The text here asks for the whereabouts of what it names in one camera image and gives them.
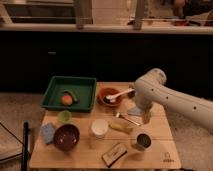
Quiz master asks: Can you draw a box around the yellow banana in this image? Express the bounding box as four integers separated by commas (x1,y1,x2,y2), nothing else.
109,123,133,134

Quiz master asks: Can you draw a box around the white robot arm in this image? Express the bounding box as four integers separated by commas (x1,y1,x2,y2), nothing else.
134,68,213,134

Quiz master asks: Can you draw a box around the orange bowl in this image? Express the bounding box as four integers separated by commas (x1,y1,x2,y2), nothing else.
97,87,122,108

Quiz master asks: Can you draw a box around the purple bowl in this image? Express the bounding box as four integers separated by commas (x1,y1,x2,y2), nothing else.
53,124,80,152

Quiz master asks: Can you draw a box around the blue grey cloth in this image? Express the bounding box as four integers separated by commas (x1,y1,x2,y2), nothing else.
127,106,143,116

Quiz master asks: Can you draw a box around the brown grape cluster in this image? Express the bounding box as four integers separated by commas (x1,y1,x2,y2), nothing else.
128,91,135,99

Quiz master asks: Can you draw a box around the dark metal cup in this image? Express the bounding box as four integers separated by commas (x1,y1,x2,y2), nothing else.
136,134,151,151

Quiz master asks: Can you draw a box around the white spoon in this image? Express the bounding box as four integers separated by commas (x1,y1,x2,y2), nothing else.
105,88,134,103

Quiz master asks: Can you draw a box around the wooden black eraser block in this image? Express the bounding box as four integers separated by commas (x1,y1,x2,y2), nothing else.
102,143,127,168

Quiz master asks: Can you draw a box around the white cup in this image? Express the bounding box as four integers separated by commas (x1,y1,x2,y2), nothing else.
91,119,109,138

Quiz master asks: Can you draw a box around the green plastic tray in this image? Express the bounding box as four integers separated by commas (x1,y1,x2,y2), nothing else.
41,76,96,113

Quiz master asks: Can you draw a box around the small green cup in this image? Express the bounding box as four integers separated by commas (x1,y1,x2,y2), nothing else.
57,110,71,124

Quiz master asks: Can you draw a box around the orange fruit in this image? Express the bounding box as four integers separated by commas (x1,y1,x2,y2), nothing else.
61,94,73,106

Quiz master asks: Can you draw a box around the green vegetable piece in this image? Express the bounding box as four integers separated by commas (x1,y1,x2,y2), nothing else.
64,90,78,103

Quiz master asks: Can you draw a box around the black pole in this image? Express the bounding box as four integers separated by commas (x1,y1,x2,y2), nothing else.
21,122,29,171

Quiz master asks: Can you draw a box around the wooden post right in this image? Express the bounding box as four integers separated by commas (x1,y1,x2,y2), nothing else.
133,0,148,30

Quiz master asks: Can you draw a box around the wooden post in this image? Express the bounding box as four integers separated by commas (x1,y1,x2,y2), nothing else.
133,0,148,30
73,0,93,29

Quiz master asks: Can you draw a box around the wooden post left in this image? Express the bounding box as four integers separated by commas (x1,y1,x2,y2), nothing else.
73,0,93,29

